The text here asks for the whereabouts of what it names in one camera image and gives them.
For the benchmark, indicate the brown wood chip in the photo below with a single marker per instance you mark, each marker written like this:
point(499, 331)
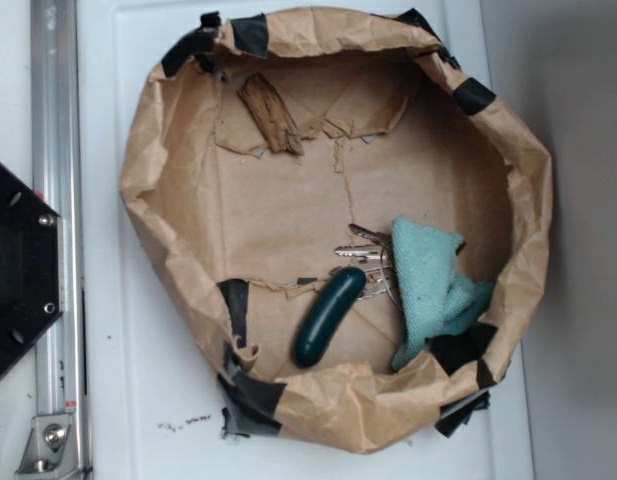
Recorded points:
point(271, 115)

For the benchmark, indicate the dark green plastic cucumber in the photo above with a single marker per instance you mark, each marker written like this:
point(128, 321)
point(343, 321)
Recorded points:
point(325, 314)

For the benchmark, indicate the silver key bunch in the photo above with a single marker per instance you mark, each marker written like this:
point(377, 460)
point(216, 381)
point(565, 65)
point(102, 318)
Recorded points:
point(375, 260)

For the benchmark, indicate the light blue cloth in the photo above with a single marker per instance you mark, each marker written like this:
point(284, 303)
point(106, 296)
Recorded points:
point(436, 299)

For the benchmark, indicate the brown paper bag bin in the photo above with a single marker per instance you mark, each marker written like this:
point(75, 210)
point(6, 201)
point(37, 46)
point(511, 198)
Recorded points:
point(242, 238)

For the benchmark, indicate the white tray board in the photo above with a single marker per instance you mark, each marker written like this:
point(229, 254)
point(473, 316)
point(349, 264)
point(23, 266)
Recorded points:
point(154, 405)

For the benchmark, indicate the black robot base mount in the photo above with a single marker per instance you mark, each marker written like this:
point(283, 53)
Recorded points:
point(30, 299)

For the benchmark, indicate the aluminium extrusion rail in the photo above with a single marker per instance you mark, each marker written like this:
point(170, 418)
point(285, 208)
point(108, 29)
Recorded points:
point(60, 435)

